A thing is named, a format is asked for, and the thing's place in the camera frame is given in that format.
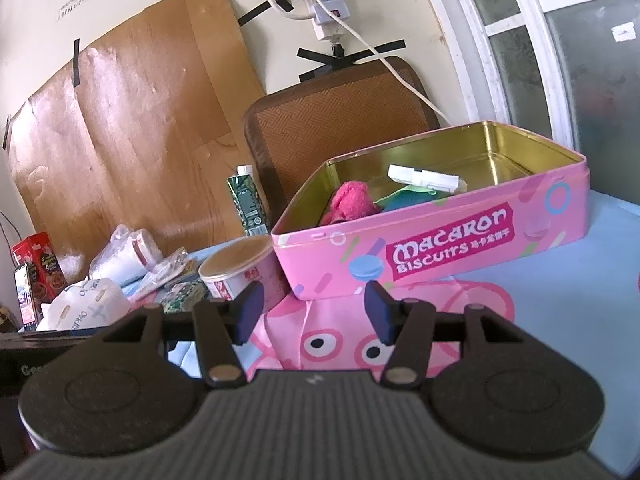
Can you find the large white tissue pack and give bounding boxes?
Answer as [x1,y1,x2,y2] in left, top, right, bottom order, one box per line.
[36,277,132,333]

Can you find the red snack box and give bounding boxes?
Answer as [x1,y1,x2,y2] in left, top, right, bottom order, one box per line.
[12,231,67,307]

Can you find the green patterned pouch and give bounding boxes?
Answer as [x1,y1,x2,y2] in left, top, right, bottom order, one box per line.
[160,281,211,311]

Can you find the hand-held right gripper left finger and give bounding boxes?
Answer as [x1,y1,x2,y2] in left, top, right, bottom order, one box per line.
[102,281,265,391]

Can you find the white power strip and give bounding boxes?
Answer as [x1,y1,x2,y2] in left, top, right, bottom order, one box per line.
[300,0,351,42]

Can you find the green drink carton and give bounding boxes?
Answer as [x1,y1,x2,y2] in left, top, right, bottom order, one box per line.
[226,165,271,237]

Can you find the pink knitted cloth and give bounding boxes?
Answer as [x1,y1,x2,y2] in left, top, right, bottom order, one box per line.
[318,181,381,227]

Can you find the round tin can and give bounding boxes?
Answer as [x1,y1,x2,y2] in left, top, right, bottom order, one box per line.
[198,236,291,312]

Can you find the pink pig printed blanket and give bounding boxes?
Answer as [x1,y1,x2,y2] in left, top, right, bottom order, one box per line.
[17,185,640,476]

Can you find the black tape cross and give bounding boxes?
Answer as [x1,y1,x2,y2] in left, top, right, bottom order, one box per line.
[296,40,409,82]

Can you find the translucent blue case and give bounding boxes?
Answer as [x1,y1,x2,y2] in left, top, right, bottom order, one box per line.
[377,192,437,214]

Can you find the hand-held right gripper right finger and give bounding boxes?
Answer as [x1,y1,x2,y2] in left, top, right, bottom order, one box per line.
[364,281,523,391]

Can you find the pink biscuit tin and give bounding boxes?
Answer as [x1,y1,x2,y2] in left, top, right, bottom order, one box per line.
[270,121,590,302]

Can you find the white power cable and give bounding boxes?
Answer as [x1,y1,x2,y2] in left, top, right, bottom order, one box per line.
[304,0,453,127]

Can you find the brown woven seat mat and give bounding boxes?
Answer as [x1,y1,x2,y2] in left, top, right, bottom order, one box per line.
[243,55,453,213]

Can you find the white window frame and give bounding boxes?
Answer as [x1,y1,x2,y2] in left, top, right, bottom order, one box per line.
[415,0,640,201]

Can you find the wood pattern board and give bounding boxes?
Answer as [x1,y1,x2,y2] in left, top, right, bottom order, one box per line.
[5,0,269,271]

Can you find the white packet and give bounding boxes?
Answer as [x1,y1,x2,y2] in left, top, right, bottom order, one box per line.
[387,164,468,193]

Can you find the plastic bag of paper cups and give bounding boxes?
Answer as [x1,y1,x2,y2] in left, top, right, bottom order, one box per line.
[90,225,165,286]

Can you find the clear smiley face packet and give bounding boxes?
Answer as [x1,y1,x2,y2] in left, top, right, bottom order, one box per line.
[132,250,194,302]

